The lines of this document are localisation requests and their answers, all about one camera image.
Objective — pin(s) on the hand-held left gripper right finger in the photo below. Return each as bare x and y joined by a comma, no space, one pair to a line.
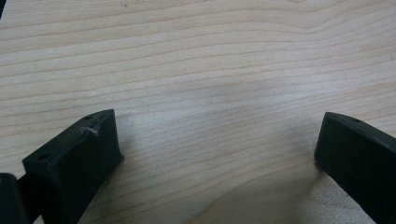
358,158

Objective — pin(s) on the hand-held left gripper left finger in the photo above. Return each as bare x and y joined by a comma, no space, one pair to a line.
74,161

